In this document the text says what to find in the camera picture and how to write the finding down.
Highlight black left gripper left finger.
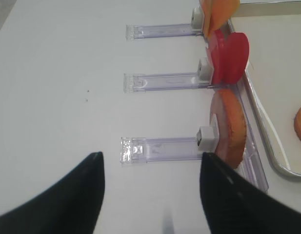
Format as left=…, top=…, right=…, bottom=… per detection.
left=0, top=152, right=105, bottom=234

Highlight clear acrylic rack left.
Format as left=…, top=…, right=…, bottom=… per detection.
left=120, top=18, right=269, bottom=195

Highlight white metal tray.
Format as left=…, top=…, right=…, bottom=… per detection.
left=232, top=0, right=301, bottom=178

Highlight orange cheese slice outer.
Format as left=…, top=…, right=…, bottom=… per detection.
left=201, top=0, right=215, bottom=39

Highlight red tomato slice outer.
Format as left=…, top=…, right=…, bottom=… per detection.
left=207, top=29, right=227, bottom=85

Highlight orange cheese slice inner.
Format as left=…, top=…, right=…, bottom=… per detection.
left=209, top=0, right=240, bottom=32

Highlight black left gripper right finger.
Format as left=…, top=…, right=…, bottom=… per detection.
left=200, top=153, right=301, bottom=234

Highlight orange cheese slice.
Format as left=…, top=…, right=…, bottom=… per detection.
left=209, top=0, right=240, bottom=32
left=201, top=0, right=215, bottom=39

